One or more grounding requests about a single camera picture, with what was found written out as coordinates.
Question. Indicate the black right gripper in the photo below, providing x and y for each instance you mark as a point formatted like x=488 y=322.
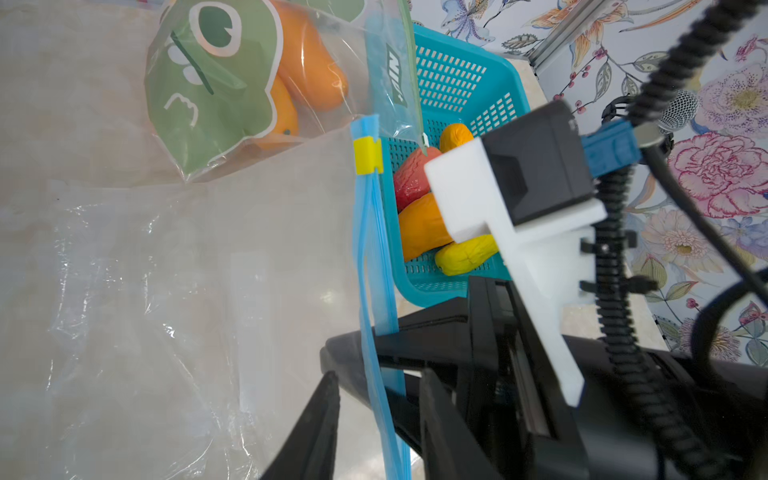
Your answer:
x=490 y=361

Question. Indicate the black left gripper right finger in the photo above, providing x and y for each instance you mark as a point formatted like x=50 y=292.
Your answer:
x=448 y=448

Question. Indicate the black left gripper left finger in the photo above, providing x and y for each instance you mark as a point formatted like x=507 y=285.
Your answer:
x=309 y=451

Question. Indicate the yellow mango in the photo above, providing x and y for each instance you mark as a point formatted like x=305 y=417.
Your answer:
x=461 y=258

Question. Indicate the orange mango front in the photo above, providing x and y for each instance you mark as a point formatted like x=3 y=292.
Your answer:
x=422 y=228

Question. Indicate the orange mango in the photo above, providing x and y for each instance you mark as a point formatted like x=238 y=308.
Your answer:
x=307 y=69
x=454 y=136
x=422 y=228
x=287 y=124

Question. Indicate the clear zip-top bag blue zipper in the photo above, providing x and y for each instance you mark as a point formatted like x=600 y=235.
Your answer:
x=170 y=330

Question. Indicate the clear zip-top bag green print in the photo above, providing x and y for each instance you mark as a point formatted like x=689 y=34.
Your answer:
x=211 y=66

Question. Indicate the red mango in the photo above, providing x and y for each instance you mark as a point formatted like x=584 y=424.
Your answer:
x=410 y=181

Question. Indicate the teal plastic basket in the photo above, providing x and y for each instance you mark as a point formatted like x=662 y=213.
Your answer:
x=457 y=82

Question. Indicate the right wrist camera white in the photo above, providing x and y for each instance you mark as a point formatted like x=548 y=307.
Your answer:
x=541 y=207

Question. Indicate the aluminium corner post right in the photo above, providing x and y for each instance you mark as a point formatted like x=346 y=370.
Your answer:
x=574 y=28

